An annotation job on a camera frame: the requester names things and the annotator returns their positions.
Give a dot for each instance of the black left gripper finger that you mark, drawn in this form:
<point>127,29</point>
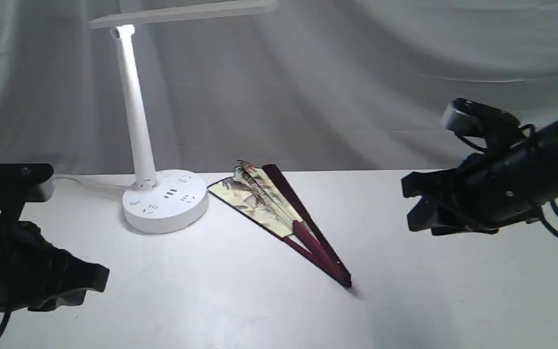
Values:
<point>81,275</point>
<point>66,299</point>

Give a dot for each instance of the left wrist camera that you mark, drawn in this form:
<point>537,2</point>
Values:
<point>22,183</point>

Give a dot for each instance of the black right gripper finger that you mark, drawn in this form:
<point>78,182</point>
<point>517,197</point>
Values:
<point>434,214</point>
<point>441,184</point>

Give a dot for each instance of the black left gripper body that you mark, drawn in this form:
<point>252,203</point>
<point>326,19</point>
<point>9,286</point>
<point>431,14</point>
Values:
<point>31,268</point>

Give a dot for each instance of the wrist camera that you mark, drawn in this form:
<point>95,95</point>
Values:
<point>482,127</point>
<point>22,183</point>

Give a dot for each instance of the painted folding paper fan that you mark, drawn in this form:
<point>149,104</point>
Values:
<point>264,196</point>

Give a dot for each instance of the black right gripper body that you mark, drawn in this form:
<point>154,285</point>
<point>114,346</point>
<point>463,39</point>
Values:
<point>494,190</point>

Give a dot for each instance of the white desk lamp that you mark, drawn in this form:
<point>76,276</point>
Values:
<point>168,201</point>

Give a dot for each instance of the grey backdrop curtain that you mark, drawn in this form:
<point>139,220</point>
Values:
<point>311,85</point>

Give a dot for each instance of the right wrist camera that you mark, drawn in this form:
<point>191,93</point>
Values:
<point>482,127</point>

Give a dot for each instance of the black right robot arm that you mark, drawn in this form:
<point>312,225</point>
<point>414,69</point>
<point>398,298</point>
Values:
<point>503,183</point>

